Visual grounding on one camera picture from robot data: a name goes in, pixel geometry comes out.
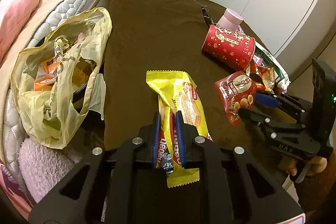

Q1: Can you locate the dark red snack packet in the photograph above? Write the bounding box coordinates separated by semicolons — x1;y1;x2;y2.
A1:
214;71;256;126

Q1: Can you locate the red gold snack wrapper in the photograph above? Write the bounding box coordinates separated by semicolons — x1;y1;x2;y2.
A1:
245;60;275;93

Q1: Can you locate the white green milk pouch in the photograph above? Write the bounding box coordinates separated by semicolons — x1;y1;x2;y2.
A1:
253;43;291;90

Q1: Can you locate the yellow biscuit wrapper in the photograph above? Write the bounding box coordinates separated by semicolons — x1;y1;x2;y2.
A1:
146;71;212;188

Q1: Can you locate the red paper cup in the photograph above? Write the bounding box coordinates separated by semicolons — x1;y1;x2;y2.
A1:
202;24;256;71

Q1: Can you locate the yellow plastic trash bag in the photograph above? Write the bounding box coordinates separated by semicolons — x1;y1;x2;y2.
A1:
10;7;112;149

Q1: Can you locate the orange snack wrapper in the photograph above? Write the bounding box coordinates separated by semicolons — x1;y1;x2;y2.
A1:
34;57;59;92

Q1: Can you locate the right hand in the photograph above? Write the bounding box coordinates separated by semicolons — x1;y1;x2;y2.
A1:
278;156;327;176

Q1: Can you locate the pink cylindrical jar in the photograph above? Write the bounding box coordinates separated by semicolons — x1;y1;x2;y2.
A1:
217;8;243;31

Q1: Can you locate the fluffy lilac blanket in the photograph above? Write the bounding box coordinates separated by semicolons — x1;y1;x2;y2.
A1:
18;138;83;203

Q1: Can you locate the quilted mattress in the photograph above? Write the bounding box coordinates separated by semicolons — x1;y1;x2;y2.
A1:
1;0;98;190

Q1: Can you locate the beige bed sheet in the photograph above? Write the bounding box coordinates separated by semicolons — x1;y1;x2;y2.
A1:
1;0;63;93

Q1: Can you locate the pink floral quilt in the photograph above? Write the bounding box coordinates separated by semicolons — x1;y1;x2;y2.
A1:
1;0;40;58

